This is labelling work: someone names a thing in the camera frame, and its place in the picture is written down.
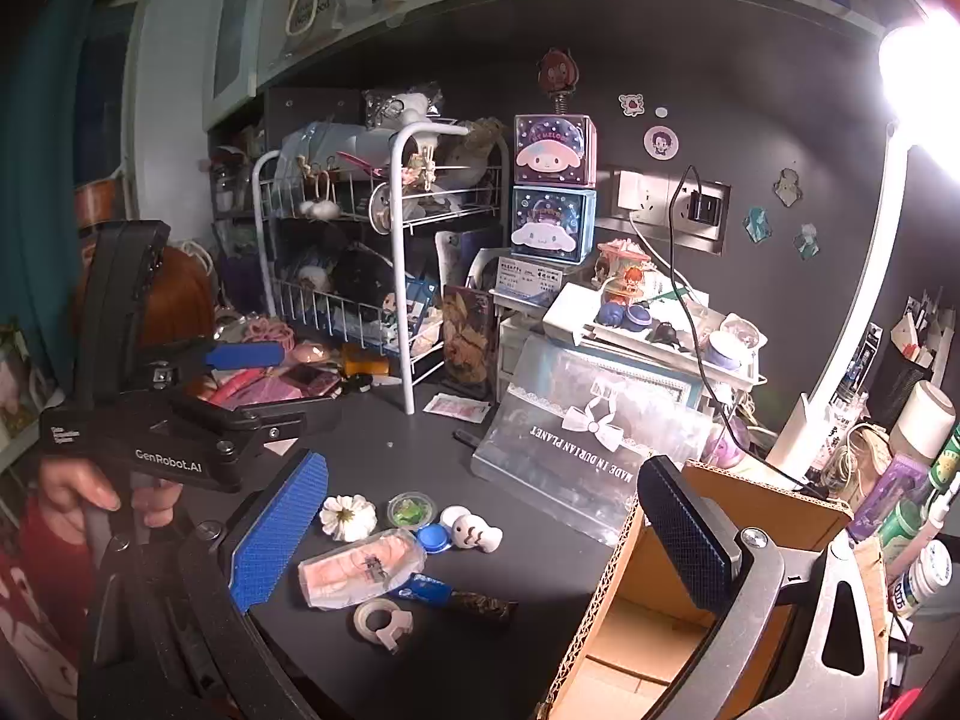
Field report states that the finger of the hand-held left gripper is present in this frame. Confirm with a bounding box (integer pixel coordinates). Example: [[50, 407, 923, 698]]
[[150, 340, 287, 392], [217, 403, 344, 460]]

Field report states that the red printed garment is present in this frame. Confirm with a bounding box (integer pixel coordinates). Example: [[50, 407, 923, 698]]
[[0, 499, 95, 691]]

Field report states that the small blue packet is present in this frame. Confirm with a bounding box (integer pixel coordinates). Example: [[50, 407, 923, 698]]
[[396, 574, 451, 607]]

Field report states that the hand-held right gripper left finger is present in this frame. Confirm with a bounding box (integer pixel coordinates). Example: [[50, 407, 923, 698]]
[[79, 448, 331, 720]]

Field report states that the clear packet with pink contents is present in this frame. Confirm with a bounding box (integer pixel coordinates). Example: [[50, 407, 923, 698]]
[[298, 529, 427, 610]]

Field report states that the pink sachet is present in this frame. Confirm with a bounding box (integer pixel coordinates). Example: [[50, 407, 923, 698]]
[[424, 392, 492, 421]]

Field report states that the white desk lamp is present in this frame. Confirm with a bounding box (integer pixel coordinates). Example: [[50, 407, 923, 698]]
[[765, 15, 960, 473]]

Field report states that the white labelled box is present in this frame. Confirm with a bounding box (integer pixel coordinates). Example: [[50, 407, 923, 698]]
[[491, 247, 578, 308]]

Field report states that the white wire rack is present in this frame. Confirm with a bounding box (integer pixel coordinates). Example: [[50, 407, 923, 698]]
[[251, 120, 511, 415]]

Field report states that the black pen holder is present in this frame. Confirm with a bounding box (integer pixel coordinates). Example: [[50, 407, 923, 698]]
[[870, 292, 953, 428]]

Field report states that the purple character box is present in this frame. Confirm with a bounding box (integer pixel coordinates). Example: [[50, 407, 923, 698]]
[[514, 114, 599, 188]]

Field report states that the cardboard box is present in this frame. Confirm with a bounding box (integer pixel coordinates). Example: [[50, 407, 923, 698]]
[[546, 460, 856, 720]]

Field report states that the wall socket panel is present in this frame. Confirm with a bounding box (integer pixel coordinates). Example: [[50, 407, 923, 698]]
[[600, 165, 730, 254]]

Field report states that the white cylinder humidifier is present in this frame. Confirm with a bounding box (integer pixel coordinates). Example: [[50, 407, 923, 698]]
[[889, 381, 957, 466]]

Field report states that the orange haired figurine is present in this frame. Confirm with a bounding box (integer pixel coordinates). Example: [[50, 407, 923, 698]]
[[596, 240, 653, 301]]

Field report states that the blue character box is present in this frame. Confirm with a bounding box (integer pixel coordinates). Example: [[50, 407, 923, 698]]
[[510, 186, 597, 265]]

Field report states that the white paper bag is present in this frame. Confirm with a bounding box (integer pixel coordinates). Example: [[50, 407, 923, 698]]
[[281, 0, 346, 61]]

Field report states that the purple and white cup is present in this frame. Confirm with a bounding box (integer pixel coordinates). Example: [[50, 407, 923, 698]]
[[705, 330, 747, 376]]

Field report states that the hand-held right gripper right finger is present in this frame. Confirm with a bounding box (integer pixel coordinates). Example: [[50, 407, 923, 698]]
[[636, 454, 890, 720]]

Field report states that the small green round container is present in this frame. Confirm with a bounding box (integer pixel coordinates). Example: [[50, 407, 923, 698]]
[[387, 492, 436, 530]]

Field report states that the brown spring head figure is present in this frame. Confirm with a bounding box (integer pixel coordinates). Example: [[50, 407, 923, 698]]
[[538, 46, 582, 115]]

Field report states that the black cable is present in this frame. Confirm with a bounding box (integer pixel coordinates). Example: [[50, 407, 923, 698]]
[[664, 163, 826, 492]]

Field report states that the white fabric flower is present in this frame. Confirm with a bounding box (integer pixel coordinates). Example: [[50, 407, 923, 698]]
[[320, 494, 377, 541]]

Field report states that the dark patterned stick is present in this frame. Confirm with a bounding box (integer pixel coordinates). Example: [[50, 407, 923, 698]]
[[448, 591, 520, 629]]

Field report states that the white tape ring holder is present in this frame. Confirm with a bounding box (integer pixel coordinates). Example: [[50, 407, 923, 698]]
[[354, 600, 415, 653]]

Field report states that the dark illustrated card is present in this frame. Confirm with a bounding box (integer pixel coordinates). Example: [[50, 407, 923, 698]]
[[442, 285, 496, 398]]

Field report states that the green bottle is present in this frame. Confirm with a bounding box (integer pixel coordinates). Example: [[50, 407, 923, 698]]
[[928, 426, 960, 500]]

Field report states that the person's left hand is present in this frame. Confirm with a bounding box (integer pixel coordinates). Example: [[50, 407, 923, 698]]
[[36, 456, 186, 531]]

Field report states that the white cable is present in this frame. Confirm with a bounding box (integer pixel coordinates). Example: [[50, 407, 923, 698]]
[[628, 210, 695, 293]]

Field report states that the white cat ear dish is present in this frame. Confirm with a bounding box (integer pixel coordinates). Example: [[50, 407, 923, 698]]
[[720, 315, 766, 352]]

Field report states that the brown bag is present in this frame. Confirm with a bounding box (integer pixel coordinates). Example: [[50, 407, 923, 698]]
[[142, 244, 218, 346]]

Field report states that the white plush toy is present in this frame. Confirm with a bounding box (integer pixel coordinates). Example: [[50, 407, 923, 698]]
[[439, 505, 503, 553]]

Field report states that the clear plastic bag with bow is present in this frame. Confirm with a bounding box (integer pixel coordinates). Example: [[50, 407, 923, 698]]
[[471, 334, 713, 547]]

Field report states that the white lidded jar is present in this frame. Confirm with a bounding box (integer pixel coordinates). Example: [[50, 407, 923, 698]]
[[889, 540, 953, 620]]

